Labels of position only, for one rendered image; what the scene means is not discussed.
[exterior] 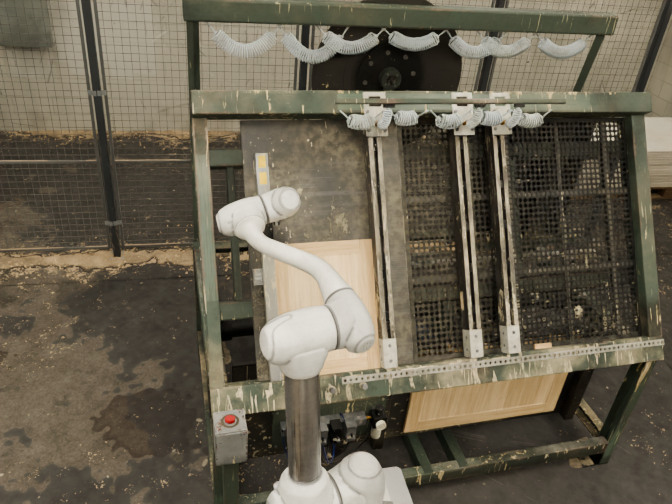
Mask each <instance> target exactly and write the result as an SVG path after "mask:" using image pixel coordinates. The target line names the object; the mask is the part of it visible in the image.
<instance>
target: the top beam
mask: <svg viewBox="0 0 672 504"><path fill-rule="evenodd" d="M363 92H385V97H386V98H445V99H451V93H452V92H455V93H472V99H489V93H509V96H510V99H566V103H565V104H525V107H519V108H520V109H521V110H522V114H523V113H528V114H534V113H539V114H540V115H542V116H543V115H545V114H546V113H547V112H548V111H550V110H551V109H552V111H551V112H550V113H548V114H547V115H546V116H545V117H626V116H628V115H634V114H647V113H650V112H652V103H651V94H650V92H514V91H332V90H191V91H190V93H189V102H190V117H191V119H192V118H193V117H206V118H208V120H255V119H347V118H346V117H345V116H344V115H343V114H342V113H341V112H340V110H341V111H342V112H343V113H344V114H345V115H346V116H347V117H349V116H350V115H351V114H358V115H364V104H335V101H334V100H335V98H363ZM390 109H391V110H392V111H391V112H393V114H394V115H395V114H396V113H397V112H398V111H401V110H402V111H411V110H414V111H415V113H417V115H419V114H421V113H423V112H425V111H426V110H429V111H428V112H426V113H424V114H423V115H421V116H419V118H436V117H435V116H434V115H433V114H432V113H431V111H430V110H432V111H433V112H434V113H435V115H436V116H438V115H440V114H444V113H445V114H448V115H451V114H452V104H395V108H390Z"/></svg>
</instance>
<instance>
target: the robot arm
mask: <svg viewBox="0 0 672 504"><path fill-rule="evenodd" d="M300 204H301V200H300V197H299V195H298V192H297V191H296V190H295V189H293V188H291V187H281V188H278V189H274V190H272V191H269V192H267V193H264V194H261V195H258V196H255V197H248V198H245V199H241V200H238V201H236V202H233V203H231V204H229V205H227V206H225V207H223V208H222V209H221V210H220V211H218V214H217V215H216V220H217V225H218V229H219V232H220V233H222V234H223V235H226V236H236V237H238V238H240V239H242V240H246V241H247V242H248V243H249V244H250V245H251V246H252V247H253V248H254V249H256V250H257V251H259V252H261V253H263V254H265V255H267V256H269V257H272V258H274V259H276V260H279V261H281V262H283V263H286V264H288V265H290V266H293V267H295V268H297V269H300V270H302V271H304V272H306V273H308V274H309V275H311V276H312V277H313V278H314V279H315V280H316V281H317V283H318V285H319V288H320V291H321V295H322V298H323V302H324V305H321V306H311V307H306V308H301V309H297V310H294V311H290V312H287V313H284V314H282V315H279V316H277V317H276V318H274V319H272V320H271V321H269V322H268V323H267V324H265V325H264V327H263V328H262V330H261V332H260V347H261V351H262V353H263V355H264V357H265V358H266V359H267V361H269V362H270V363H272V364H274V365H278V366H279V368H280V370H281V371H282V373H283V374H284V384H285V408H286V423H287V447H288V467H287V468H286V469H285V470H284V471H283V473H282V475H281V478H280V481H279V484H278V486H277V489H276V490H273V491H272V492H271V494H270V495H269V497H268V498H267V501H266V504H393V502H392V501H383V499H384V494H385V475H384V471H383V469H382V467H381V465H380V464H379V462H378V461H377V459H376V458H375V457H374V456H373V455H371V454H370V453H367V452H361V451H360V452H355V453H352V454H350V455H348V456H346V457H345V458H344V459H343V460H342V461H341V462H340V463H339V464H337V465H336V466H335V467H333V468H332V469H330V470H329V471H326V470H325V469H324V468H323V467H322V466H321V429H320V371H321V369H322V368H323V366H324V362H325V360H326V358H327V356H328V352H330V351H334V350H339V349H345V348H346V349H347V350H348V352H351V353H356V354H358V353H364V352H366V351H368V350H369V349H370V348H371V347H372V346H373V345H374V342H375V329H374V325H373V321H372V319H371V316H370V314H369V312H368V310H367V308H366V306H365V304H364V303H363V301H362V300H361V299H360V297H359V296H358V295H357V294H356V292H355V291H354V290H353V289H352V288H351V287H350V286H349V285H348V284H347V283H346V282H345V280H344V279H343V278H342V277H341V276H340V275H339V274H338V273H337V271H336V270H335V269H334V268H333V267H332V266H331V265H329V264H328V263H327V262H326V261H324V260H323V259H321V258H319V257H317V256H315V255H313V254H311V253H308V252H305V251H302V250H300V249H297V248H294V247H291V246H289V245H286V244H283V243H280V242H278V241H275V240H272V239H270V238H268V237H266V236H265V235H264V234H263V231H264V229H265V224H268V223H271V222H272V223H273V226H274V225H280V222H279V220H283V219H286V218H288V217H291V216H293V215H294V214H295V213H296V212H297V211H298V210H299V208H300Z"/></svg>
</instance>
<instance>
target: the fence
mask: <svg viewBox="0 0 672 504"><path fill-rule="evenodd" d="M258 156H265V161H266V168H259V164H258ZM254 157H255V172H256V187H257V196H258V195H261V194H264V193H267V192H269V191H270V184H269V169H268V155H267V153H256V154H255V155H254ZM259 172H266V175H267V184H260V179H259ZM261 260H262V268H263V279H264V285H263V290H264V304H265V319H266V324H267V323H268V322H269V321H271V320H272V319H274V318H276V317H277V316H278V301H277V286H276V272H275V259H274V258H272V257H269V256H267V255H265V254H263V253H261ZM268 363H269V378H270V381H271V382H272V381H281V380H283V374H282V371H281V370H280V368H279V366H278V365H274V364H272V363H270V362H269V361H268Z"/></svg>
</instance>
